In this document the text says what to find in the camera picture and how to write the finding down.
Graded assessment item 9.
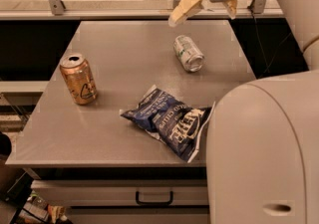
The silver green 7up can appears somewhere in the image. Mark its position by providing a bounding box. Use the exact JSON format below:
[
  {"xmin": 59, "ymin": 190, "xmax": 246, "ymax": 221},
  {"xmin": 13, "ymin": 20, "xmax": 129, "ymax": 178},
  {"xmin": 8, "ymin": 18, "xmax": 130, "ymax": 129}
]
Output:
[{"xmin": 173, "ymin": 35, "xmax": 204, "ymax": 73}]

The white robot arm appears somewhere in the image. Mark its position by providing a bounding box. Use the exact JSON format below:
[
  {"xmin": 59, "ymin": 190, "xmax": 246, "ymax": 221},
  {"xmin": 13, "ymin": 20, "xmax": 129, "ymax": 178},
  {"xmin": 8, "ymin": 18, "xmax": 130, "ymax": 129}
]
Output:
[{"xmin": 206, "ymin": 0, "xmax": 319, "ymax": 224}]

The gold soda can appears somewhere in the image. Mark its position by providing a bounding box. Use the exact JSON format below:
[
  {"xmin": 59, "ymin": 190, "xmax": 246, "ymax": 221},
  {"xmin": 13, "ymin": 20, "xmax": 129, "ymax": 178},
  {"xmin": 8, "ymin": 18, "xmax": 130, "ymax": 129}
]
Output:
[{"xmin": 60, "ymin": 53, "xmax": 98, "ymax": 105}]

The blue chip bag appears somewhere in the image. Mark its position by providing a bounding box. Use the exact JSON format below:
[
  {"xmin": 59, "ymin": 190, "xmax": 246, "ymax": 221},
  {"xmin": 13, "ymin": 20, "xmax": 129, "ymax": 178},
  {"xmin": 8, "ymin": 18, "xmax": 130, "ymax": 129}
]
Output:
[{"xmin": 121, "ymin": 86, "xmax": 215, "ymax": 163}]

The clutter under table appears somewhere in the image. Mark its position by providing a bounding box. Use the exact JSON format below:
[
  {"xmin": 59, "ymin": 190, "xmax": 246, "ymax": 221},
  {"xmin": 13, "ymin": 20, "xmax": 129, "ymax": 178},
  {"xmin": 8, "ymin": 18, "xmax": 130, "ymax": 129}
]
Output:
[{"xmin": 0, "ymin": 169, "xmax": 73, "ymax": 224}]

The black cable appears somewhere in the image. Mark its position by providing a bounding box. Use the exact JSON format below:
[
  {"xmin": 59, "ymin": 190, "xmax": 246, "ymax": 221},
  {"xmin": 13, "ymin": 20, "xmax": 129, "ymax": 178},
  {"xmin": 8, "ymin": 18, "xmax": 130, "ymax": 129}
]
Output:
[{"xmin": 250, "ymin": 12, "xmax": 293, "ymax": 80}]

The grey drawer with black handle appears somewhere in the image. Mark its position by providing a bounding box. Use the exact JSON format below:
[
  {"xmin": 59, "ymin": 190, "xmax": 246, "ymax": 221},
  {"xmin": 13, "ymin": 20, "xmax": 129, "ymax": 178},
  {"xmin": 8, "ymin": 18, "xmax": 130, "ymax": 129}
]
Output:
[{"xmin": 32, "ymin": 179, "xmax": 208, "ymax": 207}]

